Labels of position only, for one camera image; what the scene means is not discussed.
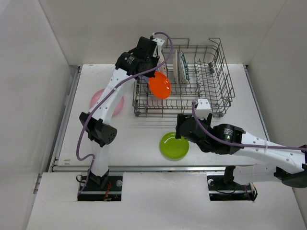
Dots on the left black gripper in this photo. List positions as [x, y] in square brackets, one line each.
[150, 74]

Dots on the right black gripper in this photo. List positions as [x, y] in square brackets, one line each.
[181, 117]

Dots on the green plate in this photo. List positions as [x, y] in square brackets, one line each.
[172, 148]

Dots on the plain white plate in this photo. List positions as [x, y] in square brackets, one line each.
[175, 66]

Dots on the white plate teal rim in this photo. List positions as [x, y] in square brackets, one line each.
[184, 68]

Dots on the pink plate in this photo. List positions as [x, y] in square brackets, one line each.
[97, 95]

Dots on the white plate orange sunburst pattern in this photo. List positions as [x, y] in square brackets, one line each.
[162, 68]

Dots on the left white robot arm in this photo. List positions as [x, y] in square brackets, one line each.
[96, 122]

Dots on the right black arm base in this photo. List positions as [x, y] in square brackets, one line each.
[223, 188]

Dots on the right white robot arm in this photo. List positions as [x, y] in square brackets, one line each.
[287, 165]

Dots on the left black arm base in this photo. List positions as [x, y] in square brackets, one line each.
[112, 190]

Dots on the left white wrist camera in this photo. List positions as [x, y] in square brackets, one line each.
[159, 46]

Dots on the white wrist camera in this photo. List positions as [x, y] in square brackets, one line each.
[203, 108]
[159, 46]

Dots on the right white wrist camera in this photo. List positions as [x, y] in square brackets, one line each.
[203, 108]

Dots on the grey wire dish rack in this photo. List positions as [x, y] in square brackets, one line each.
[209, 79]

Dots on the silver metal rail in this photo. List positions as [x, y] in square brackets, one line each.
[139, 169]

